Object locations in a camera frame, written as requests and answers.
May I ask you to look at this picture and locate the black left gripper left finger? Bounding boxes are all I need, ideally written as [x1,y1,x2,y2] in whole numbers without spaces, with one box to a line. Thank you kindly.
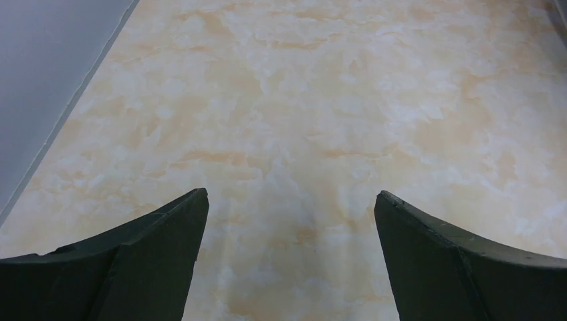
[1,188,209,320]

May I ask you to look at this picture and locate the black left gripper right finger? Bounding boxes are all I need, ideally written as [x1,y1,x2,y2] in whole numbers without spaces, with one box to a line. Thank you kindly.
[374,191,566,320]

